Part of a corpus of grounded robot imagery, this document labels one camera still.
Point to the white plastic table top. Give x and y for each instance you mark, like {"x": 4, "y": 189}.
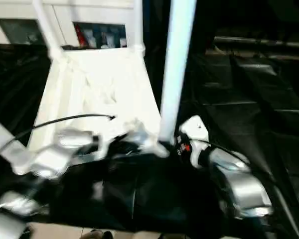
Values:
{"x": 94, "y": 82}

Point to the black work mat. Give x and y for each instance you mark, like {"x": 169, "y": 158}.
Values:
{"x": 239, "y": 112}

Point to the dark brown rounded object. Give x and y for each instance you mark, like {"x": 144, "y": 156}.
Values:
{"x": 98, "y": 235}

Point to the long grey metal bar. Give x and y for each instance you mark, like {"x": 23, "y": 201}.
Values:
{"x": 251, "y": 39}

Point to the large black case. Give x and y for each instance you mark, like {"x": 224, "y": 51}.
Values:
{"x": 239, "y": 15}

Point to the white glass-door cabinet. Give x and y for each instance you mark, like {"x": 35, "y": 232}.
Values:
{"x": 64, "y": 12}

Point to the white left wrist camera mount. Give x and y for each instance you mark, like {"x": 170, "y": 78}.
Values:
{"x": 102, "y": 147}

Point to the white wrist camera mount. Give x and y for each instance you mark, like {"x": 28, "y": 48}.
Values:
{"x": 194, "y": 127}
{"x": 102, "y": 147}

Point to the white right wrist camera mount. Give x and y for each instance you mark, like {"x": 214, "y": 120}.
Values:
{"x": 194, "y": 127}

